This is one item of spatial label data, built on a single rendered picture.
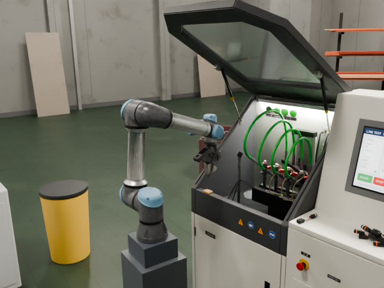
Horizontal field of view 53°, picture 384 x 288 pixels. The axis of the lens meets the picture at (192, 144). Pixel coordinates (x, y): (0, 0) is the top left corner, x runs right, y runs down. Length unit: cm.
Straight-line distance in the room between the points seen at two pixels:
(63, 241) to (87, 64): 807
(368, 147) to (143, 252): 114
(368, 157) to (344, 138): 15
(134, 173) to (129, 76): 973
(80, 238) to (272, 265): 188
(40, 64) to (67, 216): 741
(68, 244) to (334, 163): 228
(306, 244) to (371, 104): 71
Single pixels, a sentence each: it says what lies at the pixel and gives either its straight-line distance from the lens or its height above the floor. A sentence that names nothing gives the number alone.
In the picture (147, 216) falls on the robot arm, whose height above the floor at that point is 103.
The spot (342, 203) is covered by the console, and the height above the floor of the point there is 105.
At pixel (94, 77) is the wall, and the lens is 1116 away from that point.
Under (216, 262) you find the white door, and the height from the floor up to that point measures 54.
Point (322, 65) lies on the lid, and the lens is 186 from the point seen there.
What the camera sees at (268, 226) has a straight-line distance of 200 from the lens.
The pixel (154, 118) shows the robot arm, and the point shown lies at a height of 148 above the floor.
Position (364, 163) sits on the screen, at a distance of 196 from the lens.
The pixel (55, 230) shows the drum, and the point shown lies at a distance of 343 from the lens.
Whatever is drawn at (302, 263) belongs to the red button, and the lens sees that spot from 192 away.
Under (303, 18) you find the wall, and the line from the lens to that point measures 1090.
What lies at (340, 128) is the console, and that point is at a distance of 202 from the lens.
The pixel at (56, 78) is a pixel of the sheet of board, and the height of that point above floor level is 91.
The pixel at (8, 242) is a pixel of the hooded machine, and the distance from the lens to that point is 312.
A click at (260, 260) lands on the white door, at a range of 213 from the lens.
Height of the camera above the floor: 182
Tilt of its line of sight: 15 degrees down
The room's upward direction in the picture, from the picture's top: 1 degrees counter-clockwise
